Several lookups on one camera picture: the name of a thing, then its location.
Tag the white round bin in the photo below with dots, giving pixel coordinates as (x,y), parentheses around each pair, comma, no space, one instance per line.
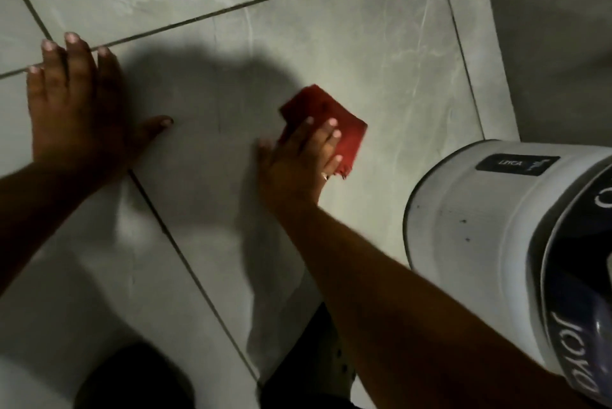
(468,231)

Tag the person's right hand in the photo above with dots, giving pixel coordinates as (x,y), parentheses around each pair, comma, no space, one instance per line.
(294,169)

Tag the person's right thumb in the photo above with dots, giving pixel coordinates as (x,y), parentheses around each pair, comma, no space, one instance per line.
(265,155)

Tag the person's left middle finger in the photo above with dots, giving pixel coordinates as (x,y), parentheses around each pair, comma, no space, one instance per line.
(79,62)

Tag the person's leg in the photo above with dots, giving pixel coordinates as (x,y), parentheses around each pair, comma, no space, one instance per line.
(129,380)
(306,365)

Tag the person's right middle finger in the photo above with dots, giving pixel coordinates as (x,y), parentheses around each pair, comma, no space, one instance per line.
(321,133)

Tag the person's left forearm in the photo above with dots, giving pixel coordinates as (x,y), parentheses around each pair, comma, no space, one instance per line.
(33,212)

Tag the person's left hand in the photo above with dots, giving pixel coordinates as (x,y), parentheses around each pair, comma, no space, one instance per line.
(76,121)

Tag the dark blue bin lid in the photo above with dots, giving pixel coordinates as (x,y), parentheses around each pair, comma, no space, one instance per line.
(583,279)

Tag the person's left thumb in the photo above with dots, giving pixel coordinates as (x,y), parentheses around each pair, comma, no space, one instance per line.
(153,129)

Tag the person's right leg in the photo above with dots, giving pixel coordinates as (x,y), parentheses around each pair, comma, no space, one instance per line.
(306,365)

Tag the red cleaning cloth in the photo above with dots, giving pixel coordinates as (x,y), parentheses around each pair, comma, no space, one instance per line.
(330,105)

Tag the person's right little finger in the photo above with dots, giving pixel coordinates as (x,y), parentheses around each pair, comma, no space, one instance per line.
(333,165)

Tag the person's left little finger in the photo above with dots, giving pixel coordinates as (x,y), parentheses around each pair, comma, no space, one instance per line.
(34,86)

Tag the person's left leg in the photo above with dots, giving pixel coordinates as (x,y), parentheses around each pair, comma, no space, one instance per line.
(129,380)

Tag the person's right forearm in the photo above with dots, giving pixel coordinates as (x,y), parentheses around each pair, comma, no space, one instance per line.
(406,322)

